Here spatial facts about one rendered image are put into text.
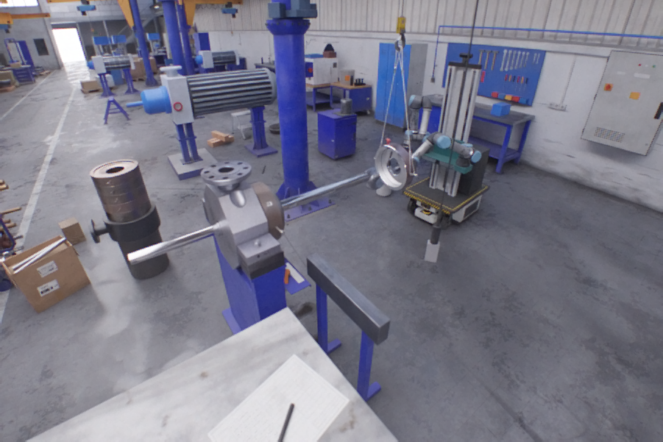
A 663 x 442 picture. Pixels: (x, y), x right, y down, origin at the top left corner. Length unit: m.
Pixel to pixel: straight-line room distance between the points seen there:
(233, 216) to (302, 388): 0.84
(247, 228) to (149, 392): 0.78
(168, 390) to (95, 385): 1.39
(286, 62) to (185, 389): 2.90
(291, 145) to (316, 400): 2.82
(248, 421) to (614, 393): 2.41
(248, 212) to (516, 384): 2.10
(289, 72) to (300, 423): 3.00
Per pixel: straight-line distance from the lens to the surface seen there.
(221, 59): 12.32
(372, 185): 2.73
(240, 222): 1.62
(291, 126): 3.57
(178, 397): 1.48
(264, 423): 1.35
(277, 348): 1.49
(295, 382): 1.40
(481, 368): 2.65
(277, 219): 1.76
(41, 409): 2.95
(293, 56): 3.44
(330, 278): 1.75
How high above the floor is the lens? 2.09
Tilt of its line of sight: 29 degrees down
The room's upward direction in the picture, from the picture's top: straight up
